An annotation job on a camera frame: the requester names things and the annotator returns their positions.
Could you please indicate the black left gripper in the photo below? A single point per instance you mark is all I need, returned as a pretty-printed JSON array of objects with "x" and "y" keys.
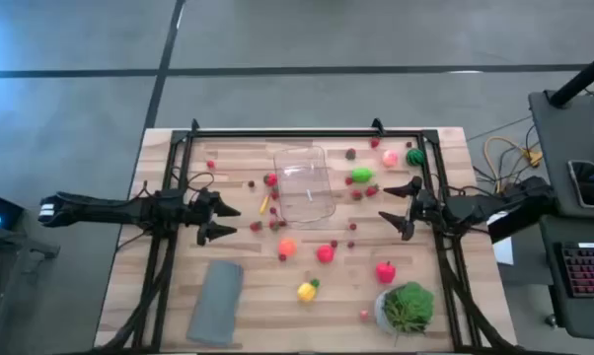
[{"x": 203, "y": 212}]

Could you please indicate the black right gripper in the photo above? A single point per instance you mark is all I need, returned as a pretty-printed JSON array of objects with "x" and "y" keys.
[{"x": 427, "y": 209}]

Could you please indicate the green striped watermelon toy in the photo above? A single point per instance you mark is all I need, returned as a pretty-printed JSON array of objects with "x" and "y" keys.
[{"x": 415, "y": 157}]

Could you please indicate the pink peach toy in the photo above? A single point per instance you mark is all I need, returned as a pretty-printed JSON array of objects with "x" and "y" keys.
[{"x": 390, "y": 158}]

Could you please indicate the bright green lime toy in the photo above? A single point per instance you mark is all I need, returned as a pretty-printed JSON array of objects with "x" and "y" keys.
[{"x": 362, "y": 174}]

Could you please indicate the large red strawberry toy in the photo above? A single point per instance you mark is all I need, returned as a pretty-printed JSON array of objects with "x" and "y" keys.
[{"x": 271, "y": 179}]

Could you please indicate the red bell pepper toy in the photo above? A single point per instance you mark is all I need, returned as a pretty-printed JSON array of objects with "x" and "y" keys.
[{"x": 386, "y": 272}]

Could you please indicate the orange tangerine toy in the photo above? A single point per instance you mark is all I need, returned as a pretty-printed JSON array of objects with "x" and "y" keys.
[{"x": 287, "y": 247}]

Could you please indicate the dark red strawberry toy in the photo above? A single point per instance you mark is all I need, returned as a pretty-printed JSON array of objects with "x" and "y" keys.
[{"x": 350, "y": 154}]

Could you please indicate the clear plastic tupperware container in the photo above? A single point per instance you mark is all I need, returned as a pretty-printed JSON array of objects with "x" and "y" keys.
[{"x": 302, "y": 187}]

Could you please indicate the red tomato toy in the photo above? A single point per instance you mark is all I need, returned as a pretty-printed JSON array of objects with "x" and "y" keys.
[{"x": 325, "y": 253}]

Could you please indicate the small pink cube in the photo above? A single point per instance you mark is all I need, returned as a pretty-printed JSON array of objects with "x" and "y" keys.
[{"x": 364, "y": 315}]

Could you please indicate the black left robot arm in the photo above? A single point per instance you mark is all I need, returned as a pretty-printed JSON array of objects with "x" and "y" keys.
[{"x": 104, "y": 209}]

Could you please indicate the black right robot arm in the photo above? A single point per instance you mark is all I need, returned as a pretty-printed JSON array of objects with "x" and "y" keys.
[{"x": 474, "y": 207}]

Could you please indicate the grey folded cloth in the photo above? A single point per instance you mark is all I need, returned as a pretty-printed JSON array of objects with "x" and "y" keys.
[{"x": 215, "y": 305}]

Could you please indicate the green succulent in white pot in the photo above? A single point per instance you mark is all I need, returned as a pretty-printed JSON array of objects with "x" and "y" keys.
[{"x": 408, "y": 308}]

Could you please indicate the white paper sheet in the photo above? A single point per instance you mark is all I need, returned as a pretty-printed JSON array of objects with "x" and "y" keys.
[{"x": 504, "y": 251}]

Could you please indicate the black metal beam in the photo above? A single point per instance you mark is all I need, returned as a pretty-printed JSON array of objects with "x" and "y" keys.
[{"x": 524, "y": 218}]

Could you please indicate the black smartphone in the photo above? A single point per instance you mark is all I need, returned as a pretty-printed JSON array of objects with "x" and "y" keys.
[{"x": 585, "y": 190}]

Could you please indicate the dark metal stand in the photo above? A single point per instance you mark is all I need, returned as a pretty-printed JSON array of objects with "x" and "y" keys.
[{"x": 30, "y": 245}]

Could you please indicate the backlit computer keyboard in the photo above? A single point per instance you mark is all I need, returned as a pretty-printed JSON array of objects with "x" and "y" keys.
[{"x": 588, "y": 271}]

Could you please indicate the dark grey keyboard desk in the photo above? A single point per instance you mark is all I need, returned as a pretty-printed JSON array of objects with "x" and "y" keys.
[{"x": 588, "y": 315}]

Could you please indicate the black computer with blue light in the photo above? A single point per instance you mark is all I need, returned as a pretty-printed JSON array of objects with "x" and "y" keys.
[{"x": 6, "y": 209}]

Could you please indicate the black metal pole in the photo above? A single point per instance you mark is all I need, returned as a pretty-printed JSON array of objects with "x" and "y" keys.
[{"x": 580, "y": 79}]

